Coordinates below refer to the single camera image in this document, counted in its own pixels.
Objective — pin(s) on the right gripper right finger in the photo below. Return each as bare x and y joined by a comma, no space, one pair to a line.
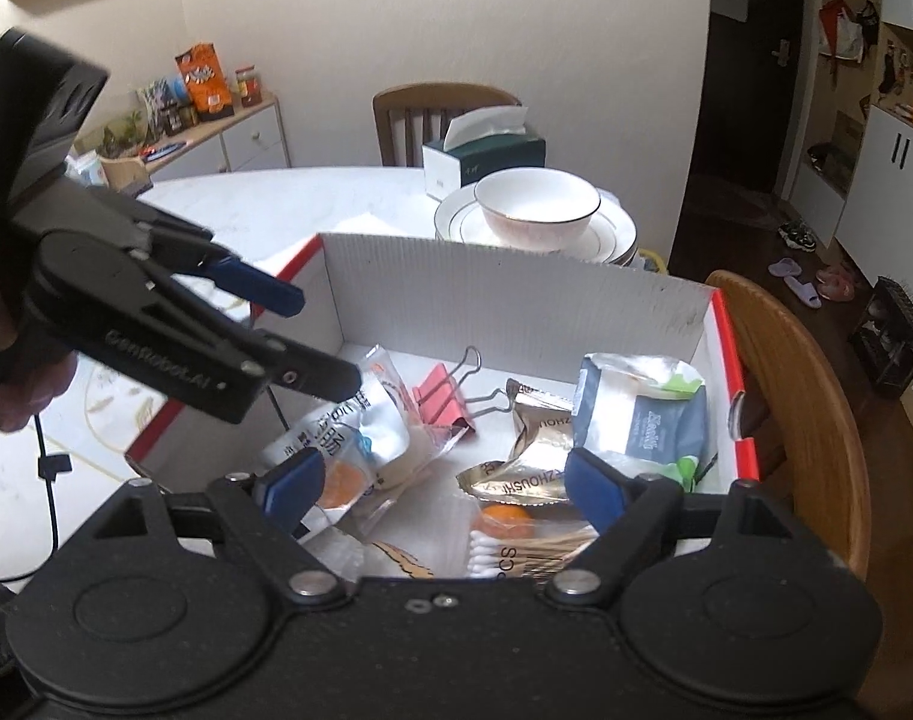
633,518

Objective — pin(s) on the green white tissue box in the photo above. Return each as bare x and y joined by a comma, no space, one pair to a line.
477,144

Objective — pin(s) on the orange snack bag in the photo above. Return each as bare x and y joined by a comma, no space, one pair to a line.
201,73

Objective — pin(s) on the white tall cabinet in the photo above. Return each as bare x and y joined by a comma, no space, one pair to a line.
853,183

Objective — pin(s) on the near wooden chair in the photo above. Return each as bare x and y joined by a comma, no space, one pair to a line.
809,451

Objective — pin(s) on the pink binder clip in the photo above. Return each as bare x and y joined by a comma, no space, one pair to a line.
441,398

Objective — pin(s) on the white ceramic bowl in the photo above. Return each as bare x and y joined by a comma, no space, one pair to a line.
535,208

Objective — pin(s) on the small orange tangerine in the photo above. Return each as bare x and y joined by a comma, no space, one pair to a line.
505,521

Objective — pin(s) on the red sauce jar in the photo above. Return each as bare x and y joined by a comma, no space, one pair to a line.
249,86

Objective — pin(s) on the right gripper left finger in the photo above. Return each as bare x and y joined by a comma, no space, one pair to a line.
260,514

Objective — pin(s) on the person's left hand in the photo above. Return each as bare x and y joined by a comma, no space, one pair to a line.
27,396

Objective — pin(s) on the gold foil snack packet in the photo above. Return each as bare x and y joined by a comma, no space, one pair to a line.
533,474

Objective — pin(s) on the white sideboard cabinet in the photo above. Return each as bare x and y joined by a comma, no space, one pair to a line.
253,139

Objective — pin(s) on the red white cardboard box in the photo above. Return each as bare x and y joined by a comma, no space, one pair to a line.
533,317

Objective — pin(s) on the orange white snack packet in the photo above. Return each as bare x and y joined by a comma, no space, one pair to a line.
347,477

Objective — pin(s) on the stacked white plates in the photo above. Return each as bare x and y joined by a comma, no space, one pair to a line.
610,236

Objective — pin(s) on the wooden dining chair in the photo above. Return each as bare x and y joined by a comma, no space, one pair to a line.
408,116

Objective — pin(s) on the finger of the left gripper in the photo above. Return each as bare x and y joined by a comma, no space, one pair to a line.
257,286
298,367

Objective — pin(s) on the round bread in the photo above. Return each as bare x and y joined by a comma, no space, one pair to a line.
396,441

